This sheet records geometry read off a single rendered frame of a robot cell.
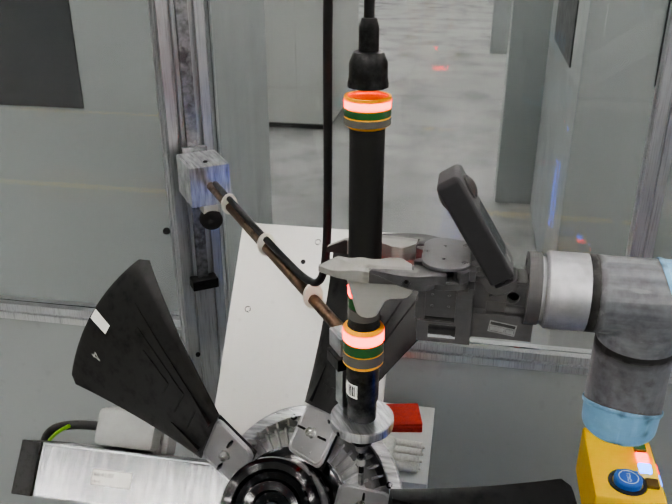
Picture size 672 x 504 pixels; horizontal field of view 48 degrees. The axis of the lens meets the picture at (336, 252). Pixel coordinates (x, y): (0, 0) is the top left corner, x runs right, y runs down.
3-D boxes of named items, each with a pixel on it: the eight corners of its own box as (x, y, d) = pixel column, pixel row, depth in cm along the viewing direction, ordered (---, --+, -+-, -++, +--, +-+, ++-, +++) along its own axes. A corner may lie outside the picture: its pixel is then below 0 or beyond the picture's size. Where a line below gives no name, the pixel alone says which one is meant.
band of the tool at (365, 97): (336, 123, 70) (336, 92, 68) (377, 118, 71) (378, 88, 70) (356, 135, 66) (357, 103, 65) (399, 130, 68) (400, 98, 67)
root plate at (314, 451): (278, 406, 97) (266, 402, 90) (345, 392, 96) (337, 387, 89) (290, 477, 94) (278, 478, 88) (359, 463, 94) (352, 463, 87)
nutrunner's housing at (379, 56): (338, 436, 85) (339, 16, 66) (369, 427, 86) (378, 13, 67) (353, 457, 82) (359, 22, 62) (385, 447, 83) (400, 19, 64)
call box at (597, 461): (573, 475, 126) (582, 424, 122) (636, 483, 124) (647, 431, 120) (585, 548, 112) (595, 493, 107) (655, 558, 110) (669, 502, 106)
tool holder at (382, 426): (312, 405, 86) (311, 331, 82) (367, 390, 89) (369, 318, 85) (346, 452, 79) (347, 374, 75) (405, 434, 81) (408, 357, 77)
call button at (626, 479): (610, 474, 112) (612, 465, 111) (638, 477, 111) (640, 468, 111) (614, 493, 108) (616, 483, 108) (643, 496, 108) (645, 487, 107)
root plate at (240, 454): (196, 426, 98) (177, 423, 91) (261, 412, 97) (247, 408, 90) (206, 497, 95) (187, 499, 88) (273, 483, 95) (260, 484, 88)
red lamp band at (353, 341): (335, 332, 79) (335, 322, 79) (372, 323, 81) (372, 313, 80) (353, 352, 76) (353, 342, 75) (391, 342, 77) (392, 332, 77)
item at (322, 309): (207, 190, 126) (206, 182, 126) (215, 189, 127) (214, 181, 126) (342, 344, 82) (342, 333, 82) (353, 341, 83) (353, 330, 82)
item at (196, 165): (177, 193, 135) (173, 148, 132) (215, 187, 138) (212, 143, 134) (192, 212, 127) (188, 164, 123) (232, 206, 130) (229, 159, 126)
